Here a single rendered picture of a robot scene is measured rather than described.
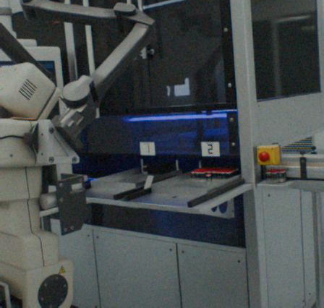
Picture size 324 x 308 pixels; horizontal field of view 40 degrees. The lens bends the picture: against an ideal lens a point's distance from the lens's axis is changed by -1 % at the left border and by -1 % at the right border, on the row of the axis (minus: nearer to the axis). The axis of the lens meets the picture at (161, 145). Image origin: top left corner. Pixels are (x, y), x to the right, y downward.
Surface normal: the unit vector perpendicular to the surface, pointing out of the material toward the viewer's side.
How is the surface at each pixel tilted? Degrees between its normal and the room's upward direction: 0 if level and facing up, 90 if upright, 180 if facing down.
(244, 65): 90
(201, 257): 90
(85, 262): 90
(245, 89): 90
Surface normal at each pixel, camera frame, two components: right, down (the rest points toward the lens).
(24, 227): 0.74, 0.01
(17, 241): -0.67, 0.00
